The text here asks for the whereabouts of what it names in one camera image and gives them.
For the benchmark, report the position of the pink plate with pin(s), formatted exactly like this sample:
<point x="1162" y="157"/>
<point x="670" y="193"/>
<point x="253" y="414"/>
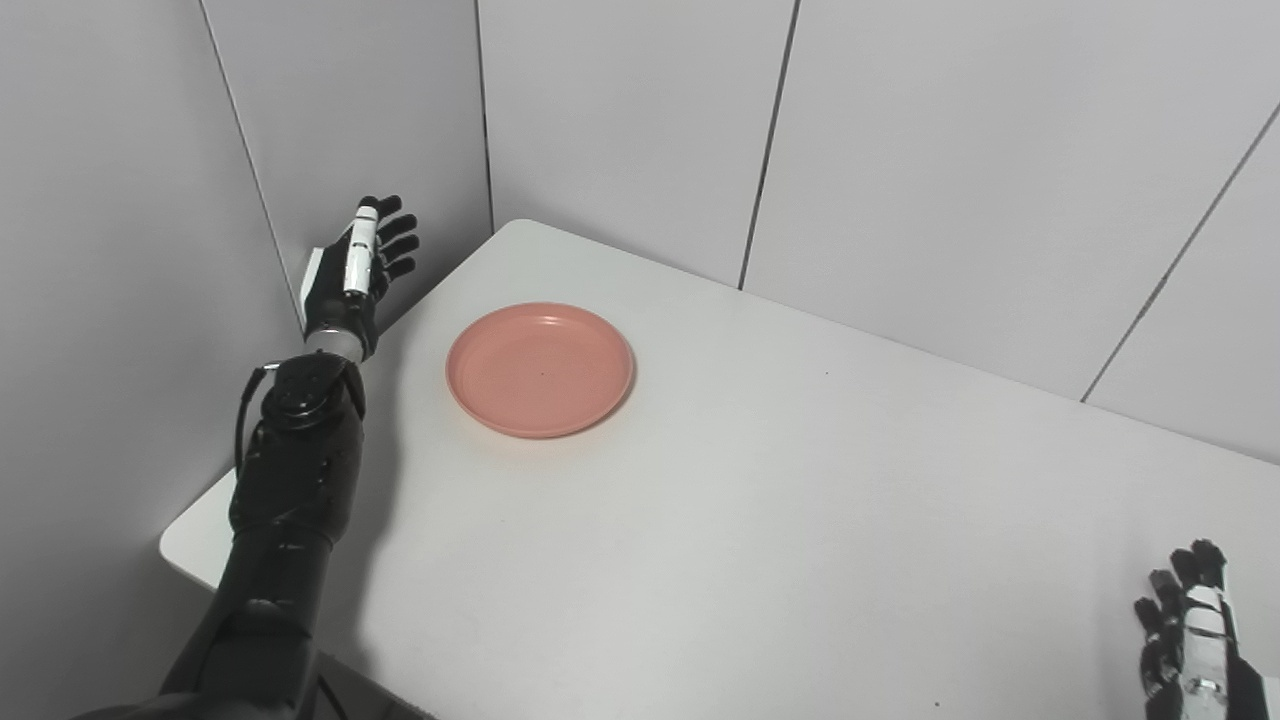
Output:
<point x="540" y="370"/>

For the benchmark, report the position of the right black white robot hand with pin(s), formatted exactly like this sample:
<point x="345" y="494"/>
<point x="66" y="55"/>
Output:
<point x="1200" y="650"/>

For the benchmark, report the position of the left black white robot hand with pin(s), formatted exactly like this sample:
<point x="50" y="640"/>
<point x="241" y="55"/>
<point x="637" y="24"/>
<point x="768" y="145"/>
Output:
<point x="330" y="300"/>

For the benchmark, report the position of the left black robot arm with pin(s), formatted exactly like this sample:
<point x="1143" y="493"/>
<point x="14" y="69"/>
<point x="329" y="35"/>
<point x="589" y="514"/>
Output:
<point x="290" y="500"/>

